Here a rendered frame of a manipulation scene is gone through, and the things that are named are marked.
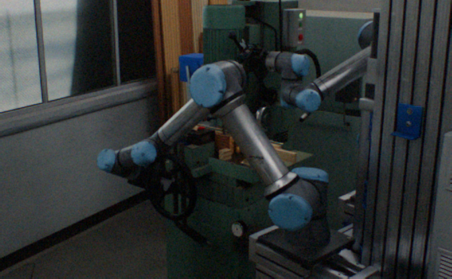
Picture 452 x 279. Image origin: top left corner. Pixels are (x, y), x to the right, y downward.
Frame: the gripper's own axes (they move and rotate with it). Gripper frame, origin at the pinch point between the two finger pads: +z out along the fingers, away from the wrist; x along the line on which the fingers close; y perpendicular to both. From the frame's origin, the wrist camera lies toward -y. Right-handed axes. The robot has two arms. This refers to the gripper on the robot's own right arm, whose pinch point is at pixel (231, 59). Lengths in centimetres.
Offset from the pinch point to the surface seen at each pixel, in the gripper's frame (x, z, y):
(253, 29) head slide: -21.8, 5.5, -7.9
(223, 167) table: 34.9, -1.7, -26.0
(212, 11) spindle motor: -13.5, 11.1, 11.9
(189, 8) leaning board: -96, 146, -83
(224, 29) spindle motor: -10.3, 6.6, 5.5
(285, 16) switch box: -36.7, 0.0, -15.5
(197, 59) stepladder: -36, 80, -57
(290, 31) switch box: -32.1, -3.1, -20.2
